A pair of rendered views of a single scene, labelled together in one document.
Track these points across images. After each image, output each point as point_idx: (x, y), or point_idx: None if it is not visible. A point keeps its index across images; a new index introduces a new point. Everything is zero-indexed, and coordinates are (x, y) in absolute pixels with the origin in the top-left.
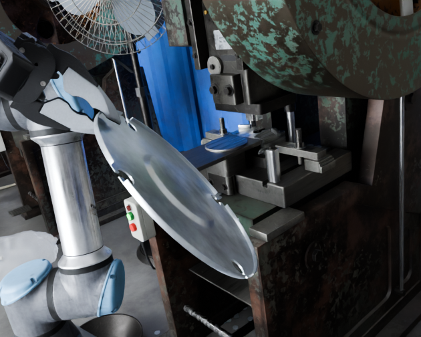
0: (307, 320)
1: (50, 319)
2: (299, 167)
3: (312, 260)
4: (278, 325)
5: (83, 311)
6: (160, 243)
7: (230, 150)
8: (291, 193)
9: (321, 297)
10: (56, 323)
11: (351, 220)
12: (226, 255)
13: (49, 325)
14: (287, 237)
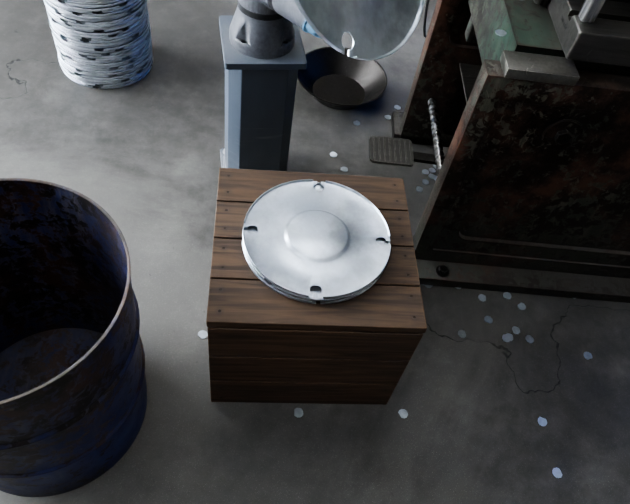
0: (508, 193)
1: (266, 4)
2: None
3: (553, 138)
4: (465, 170)
5: (292, 16)
6: (444, 10)
7: None
8: (587, 47)
9: (543, 185)
10: (272, 12)
11: None
12: (344, 25)
13: (265, 9)
14: (536, 91)
